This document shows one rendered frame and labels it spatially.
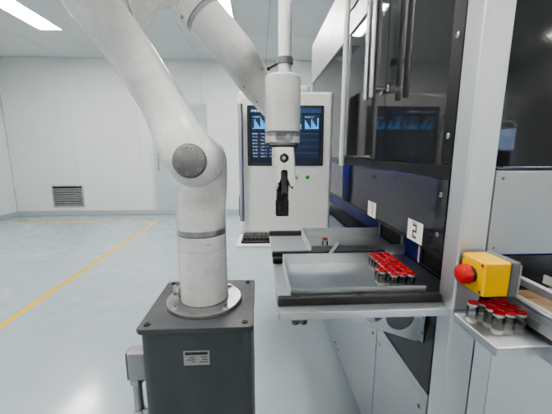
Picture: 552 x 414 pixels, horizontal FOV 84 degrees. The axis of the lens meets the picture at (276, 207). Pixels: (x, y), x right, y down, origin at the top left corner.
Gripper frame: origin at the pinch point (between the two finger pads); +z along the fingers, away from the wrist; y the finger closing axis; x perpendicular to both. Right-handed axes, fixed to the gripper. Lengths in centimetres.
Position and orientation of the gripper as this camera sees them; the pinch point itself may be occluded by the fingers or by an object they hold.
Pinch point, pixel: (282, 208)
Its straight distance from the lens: 77.3
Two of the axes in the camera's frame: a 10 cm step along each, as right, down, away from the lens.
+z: 0.0, 9.8, 1.7
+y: -0.8, -1.7, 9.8
